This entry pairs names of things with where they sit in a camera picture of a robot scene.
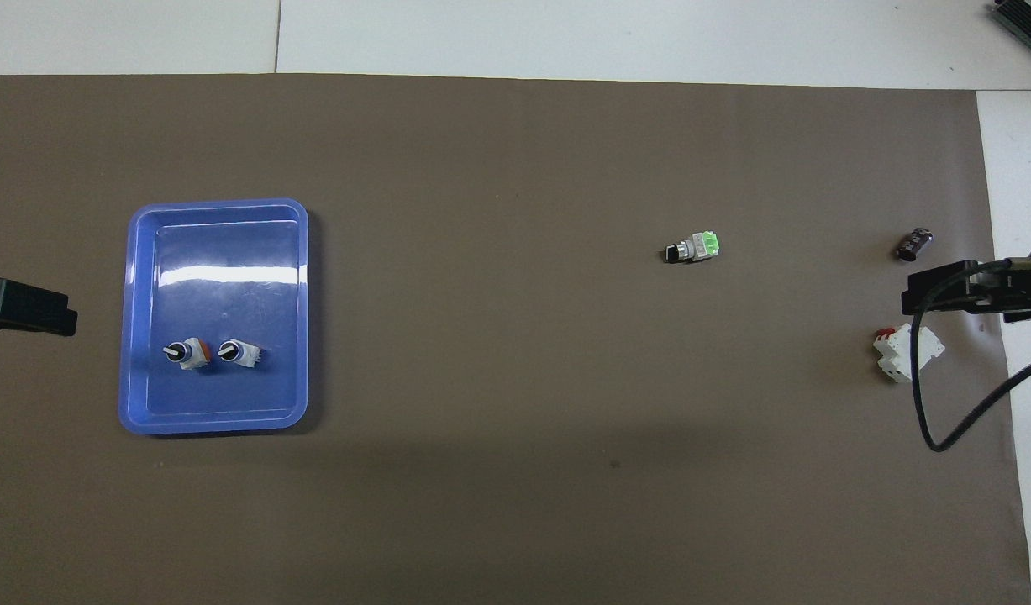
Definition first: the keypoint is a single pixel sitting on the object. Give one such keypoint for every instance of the brown table mat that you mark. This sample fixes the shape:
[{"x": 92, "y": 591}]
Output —
[{"x": 515, "y": 420}]

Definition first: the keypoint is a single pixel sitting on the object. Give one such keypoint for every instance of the black-knob switch green base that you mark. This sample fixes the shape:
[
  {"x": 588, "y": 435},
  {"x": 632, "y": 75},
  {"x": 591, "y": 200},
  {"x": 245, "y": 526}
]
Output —
[{"x": 696, "y": 248}]

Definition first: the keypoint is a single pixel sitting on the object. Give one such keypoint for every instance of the black-knob switch white body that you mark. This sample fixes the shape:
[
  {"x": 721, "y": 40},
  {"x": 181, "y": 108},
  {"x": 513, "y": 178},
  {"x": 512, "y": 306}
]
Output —
[{"x": 244, "y": 355}]

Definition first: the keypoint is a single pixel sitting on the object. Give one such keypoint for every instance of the black box on right arm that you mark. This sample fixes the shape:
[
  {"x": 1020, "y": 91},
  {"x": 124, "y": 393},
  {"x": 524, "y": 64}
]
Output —
[{"x": 1019, "y": 290}]

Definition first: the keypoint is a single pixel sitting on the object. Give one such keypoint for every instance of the small dark brown component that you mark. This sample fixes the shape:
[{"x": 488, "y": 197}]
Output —
[{"x": 913, "y": 244}]

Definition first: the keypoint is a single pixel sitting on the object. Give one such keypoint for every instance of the black-knob switch orange collar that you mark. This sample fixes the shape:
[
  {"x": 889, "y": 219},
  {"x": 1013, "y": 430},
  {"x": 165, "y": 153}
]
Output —
[{"x": 194, "y": 355}]

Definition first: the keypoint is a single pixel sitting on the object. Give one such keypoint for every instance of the blue plastic tray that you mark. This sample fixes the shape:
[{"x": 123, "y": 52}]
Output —
[{"x": 221, "y": 244}]

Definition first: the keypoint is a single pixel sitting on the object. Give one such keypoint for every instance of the white circuit breaker red lever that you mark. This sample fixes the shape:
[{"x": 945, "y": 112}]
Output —
[{"x": 906, "y": 353}]

